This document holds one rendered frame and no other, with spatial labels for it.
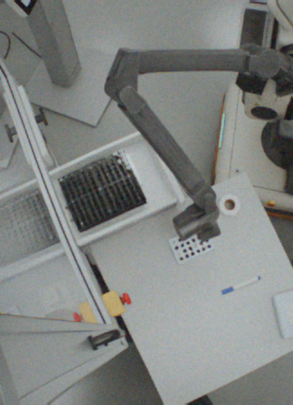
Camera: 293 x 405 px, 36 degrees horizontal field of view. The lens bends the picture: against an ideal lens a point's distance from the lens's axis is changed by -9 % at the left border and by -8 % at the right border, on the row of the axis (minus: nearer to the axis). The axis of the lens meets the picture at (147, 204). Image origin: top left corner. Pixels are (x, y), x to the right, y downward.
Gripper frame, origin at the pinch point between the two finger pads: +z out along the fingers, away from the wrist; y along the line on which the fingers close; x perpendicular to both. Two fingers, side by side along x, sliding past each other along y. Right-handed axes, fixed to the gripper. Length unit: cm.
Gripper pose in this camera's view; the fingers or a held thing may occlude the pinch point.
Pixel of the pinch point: (202, 230)
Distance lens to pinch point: 149.7
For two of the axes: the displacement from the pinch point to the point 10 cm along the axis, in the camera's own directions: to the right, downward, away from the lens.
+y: 3.7, 8.9, -2.7
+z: 0.0, 2.9, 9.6
